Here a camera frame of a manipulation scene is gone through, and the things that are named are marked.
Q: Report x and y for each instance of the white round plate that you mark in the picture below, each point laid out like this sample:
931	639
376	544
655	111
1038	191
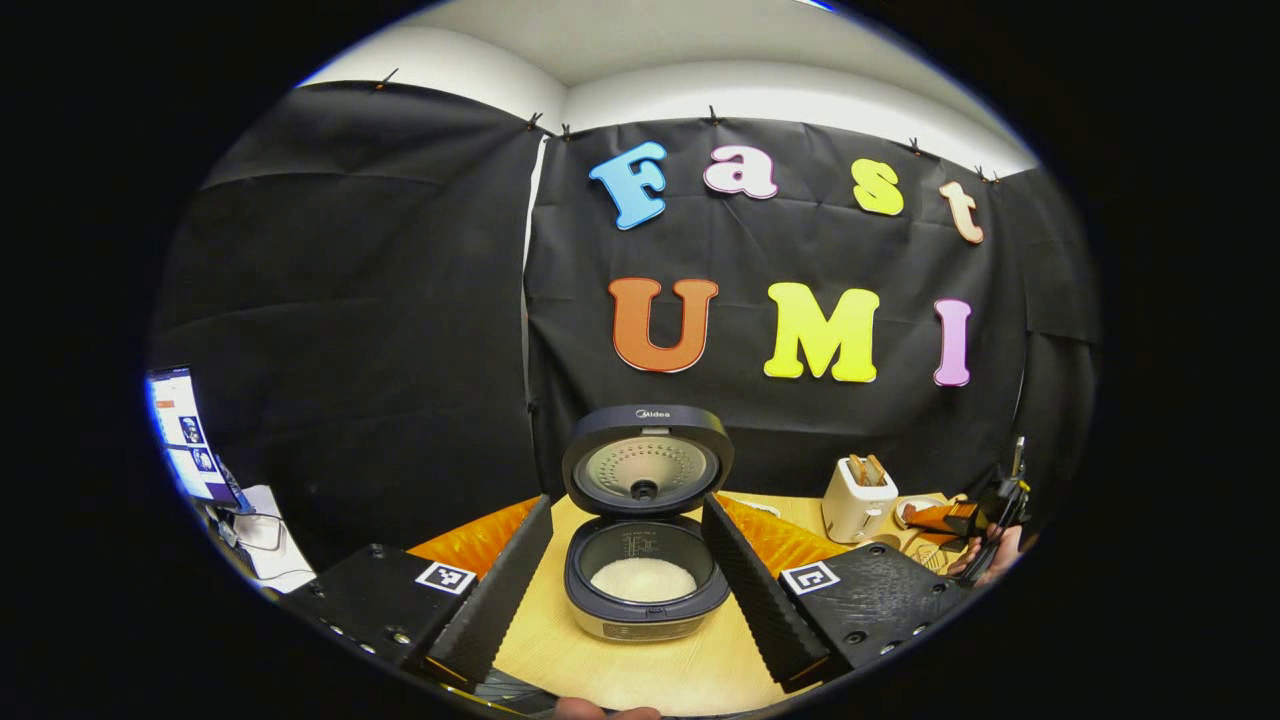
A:
908	508

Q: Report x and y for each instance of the dark grey rice cooker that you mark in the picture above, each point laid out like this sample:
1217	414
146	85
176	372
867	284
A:
650	626

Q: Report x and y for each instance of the white paper sheets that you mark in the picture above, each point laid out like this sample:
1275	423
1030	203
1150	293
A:
270	560

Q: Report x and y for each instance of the computer monitor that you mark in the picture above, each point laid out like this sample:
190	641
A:
185	435

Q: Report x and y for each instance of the brown toast slice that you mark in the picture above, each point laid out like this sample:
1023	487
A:
857	472
876	470

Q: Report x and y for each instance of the white toaster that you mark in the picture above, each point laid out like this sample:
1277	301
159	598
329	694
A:
855	515

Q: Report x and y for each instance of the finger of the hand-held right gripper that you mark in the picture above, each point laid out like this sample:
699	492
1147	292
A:
940	518

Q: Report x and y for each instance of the white rice heap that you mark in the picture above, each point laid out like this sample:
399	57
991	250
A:
645	580

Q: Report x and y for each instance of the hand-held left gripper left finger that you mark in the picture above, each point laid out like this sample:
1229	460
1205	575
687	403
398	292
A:
505	590

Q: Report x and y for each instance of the black backdrop cloth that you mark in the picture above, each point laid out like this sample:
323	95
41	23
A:
400	300

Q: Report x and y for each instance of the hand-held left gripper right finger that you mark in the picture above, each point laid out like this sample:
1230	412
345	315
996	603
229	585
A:
755	590

